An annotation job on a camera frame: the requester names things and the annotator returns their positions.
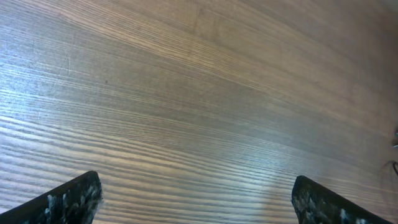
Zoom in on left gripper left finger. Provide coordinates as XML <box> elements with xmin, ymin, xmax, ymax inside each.
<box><xmin>1</xmin><ymin>170</ymin><xmax>102</xmax><ymax>224</ymax></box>

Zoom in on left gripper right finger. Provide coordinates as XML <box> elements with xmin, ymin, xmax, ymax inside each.
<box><xmin>291</xmin><ymin>175</ymin><xmax>391</xmax><ymax>224</ymax></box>

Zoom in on black USB cable thin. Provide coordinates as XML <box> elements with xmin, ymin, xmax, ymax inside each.
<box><xmin>392</xmin><ymin>161</ymin><xmax>398</xmax><ymax>175</ymax></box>

